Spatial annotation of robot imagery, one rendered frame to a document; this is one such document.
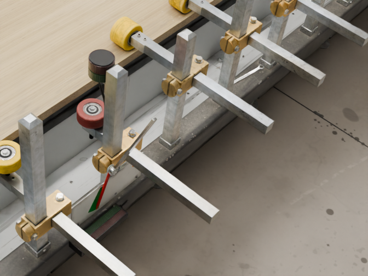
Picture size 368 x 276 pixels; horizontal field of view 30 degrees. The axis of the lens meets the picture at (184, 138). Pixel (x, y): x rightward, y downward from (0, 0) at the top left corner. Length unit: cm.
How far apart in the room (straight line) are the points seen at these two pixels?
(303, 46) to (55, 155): 95
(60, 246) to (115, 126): 34
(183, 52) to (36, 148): 49
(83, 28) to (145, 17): 19
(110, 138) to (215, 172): 123
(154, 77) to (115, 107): 58
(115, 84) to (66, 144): 48
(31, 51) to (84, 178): 39
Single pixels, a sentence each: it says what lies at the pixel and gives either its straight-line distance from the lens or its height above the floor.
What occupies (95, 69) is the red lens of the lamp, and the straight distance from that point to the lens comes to 154.
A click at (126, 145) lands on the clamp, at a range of 174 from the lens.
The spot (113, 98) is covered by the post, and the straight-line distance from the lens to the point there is 157.
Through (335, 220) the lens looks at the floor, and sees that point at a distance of 284.
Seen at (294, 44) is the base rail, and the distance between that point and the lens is 241.
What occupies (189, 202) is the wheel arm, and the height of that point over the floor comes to 85.
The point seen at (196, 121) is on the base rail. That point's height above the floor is 70.
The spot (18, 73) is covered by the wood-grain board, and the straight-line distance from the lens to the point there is 187.
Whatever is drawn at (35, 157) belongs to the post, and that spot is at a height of 107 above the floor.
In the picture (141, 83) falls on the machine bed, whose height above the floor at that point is 73.
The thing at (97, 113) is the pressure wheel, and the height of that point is 90.
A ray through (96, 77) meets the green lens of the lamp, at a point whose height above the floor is 111.
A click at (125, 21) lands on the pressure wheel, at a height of 98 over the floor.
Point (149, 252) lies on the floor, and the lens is 259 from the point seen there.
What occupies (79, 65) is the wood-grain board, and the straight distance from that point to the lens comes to 189.
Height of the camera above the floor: 218
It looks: 48 degrees down
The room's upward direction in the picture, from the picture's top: 11 degrees clockwise
